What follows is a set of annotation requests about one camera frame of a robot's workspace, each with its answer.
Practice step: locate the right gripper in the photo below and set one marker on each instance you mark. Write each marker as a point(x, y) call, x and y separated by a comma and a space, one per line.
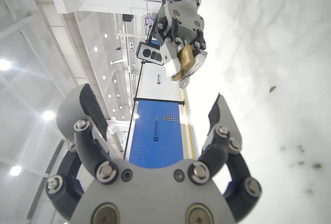
point(185, 13)

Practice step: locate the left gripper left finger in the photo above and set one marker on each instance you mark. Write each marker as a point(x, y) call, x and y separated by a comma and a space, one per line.
point(88, 155)

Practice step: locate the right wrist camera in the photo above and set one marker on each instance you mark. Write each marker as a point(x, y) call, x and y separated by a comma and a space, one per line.
point(148, 53)

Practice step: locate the blue partition panel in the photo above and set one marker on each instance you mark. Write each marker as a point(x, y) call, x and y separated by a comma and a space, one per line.
point(155, 132)

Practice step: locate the brass padlock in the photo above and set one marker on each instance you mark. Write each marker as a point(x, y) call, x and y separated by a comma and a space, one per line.
point(186, 58)

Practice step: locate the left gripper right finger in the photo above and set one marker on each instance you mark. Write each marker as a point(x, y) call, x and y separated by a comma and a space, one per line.
point(222, 142)

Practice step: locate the white partition panel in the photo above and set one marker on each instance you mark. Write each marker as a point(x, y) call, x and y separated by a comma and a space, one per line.
point(160, 83)

